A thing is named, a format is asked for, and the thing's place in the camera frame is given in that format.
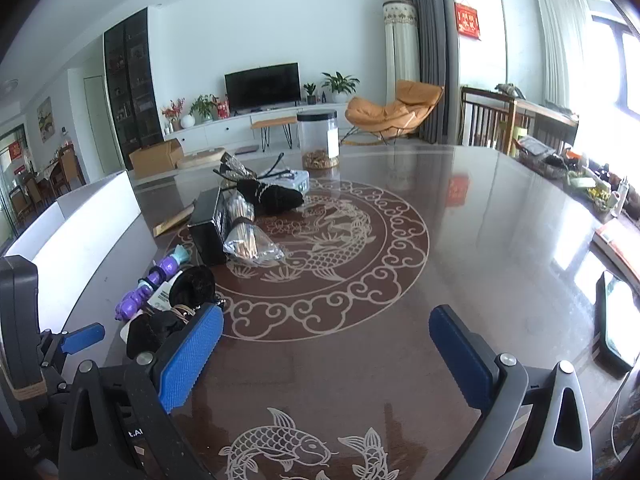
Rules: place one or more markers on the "tall black display cabinet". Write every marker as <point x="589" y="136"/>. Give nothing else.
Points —
<point x="135" y="85"/>

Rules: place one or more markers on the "cellophane brown bundle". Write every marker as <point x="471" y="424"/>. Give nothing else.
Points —
<point x="245" y="240"/>

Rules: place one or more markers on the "bushy green potted plant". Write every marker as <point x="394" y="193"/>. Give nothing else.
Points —
<point x="202" y="106"/>

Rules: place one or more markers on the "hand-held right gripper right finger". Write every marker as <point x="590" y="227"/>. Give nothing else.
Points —
<point x="460" y="360"/>

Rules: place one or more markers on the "large green potted plant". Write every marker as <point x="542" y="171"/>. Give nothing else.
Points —
<point x="340" y="82"/>

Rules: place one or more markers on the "large white box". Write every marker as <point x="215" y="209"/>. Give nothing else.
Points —
<point x="75" y="230"/>

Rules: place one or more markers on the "small dark potted plant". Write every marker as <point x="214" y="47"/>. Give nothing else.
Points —
<point x="310" y="92"/>

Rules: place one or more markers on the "wooden dining chairs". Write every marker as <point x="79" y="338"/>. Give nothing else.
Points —
<point x="60" y="170"/>

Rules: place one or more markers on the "red gift box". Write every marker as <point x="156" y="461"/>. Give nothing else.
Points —
<point x="223" y="109"/>

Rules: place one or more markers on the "black rectangular box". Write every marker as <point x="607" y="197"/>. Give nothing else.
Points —
<point x="205" y="230"/>

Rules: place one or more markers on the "cellophane dark bundle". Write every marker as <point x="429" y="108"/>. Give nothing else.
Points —
<point x="235" y="167"/>

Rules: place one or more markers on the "red wall hanging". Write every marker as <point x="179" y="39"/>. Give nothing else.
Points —
<point x="467" y="20"/>

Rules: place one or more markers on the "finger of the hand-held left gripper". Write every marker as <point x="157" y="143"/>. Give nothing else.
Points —
<point x="82" y="337"/>

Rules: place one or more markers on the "white television cabinet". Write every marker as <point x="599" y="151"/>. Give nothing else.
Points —
<point x="215" y="132"/>

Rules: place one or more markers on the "black flat television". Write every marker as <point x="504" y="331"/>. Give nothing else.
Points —
<point x="262" y="85"/>

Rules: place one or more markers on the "white sheer curtain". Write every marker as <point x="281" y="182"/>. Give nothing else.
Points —
<point x="562" y="45"/>

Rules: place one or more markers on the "black phone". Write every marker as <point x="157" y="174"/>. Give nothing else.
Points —
<point x="617" y="320"/>

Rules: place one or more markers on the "wooden side table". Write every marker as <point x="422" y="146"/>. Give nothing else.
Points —
<point x="547" y="120"/>

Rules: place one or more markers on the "clear jar with black lid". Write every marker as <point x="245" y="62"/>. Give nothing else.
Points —
<point x="318" y="140"/>

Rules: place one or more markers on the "grey curtain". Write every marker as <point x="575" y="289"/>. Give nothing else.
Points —
<point x="430" y="35"/>

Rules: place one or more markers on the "clear plastic lidded box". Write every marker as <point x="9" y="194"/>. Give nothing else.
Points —
<point x="297" y="179"/>

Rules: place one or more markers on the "brown cardboard box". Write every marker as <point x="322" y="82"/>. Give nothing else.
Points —
<point x="155" y="157"/>

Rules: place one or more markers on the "wooden bench with metal legs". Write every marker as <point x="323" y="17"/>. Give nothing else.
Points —
<point x="272" y="121"/>

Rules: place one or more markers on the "pile of assorted small items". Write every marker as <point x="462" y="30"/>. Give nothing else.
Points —
<point x="590" y="180"/>

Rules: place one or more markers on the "white door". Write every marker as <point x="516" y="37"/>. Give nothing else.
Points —
<point x="97" y="125"/>

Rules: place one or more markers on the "framed wall picture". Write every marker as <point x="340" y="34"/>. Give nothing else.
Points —
<point x="46" y="119"/>

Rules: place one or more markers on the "red flowers in white vase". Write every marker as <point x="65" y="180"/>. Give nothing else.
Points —
<point x="177" y="112"/>

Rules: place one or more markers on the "white standing air conditioner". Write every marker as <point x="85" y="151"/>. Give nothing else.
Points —
<point x="401" y="50"/>

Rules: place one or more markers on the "orange lounge chair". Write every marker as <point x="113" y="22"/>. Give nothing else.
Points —
<point x="385" y="110"/>

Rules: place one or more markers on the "black beaded cloth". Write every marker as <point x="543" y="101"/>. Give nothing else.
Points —
<point x="275" y="197"/>

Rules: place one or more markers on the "dark wooden slatted chair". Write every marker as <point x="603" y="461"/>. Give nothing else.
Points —
<point x="482" y="120"/>

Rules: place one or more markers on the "white printed tube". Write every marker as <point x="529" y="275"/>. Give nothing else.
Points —
<point x="161" y="296"/>

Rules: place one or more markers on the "black hair accessories pile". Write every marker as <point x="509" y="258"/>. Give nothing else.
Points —
<point x="145" y="332"/>

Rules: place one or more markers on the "purple teal plastic toy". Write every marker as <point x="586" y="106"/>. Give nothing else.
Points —
<point x="132" y="302"/>

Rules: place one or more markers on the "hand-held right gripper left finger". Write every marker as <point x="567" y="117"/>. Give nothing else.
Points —
<point x="192" y="355"/>

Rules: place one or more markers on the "black fluffy scrunchie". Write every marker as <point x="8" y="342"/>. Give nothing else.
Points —
<point x="192" y="282"/>

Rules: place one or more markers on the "red white book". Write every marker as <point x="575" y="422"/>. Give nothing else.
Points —
<point x="617" y="247"/>

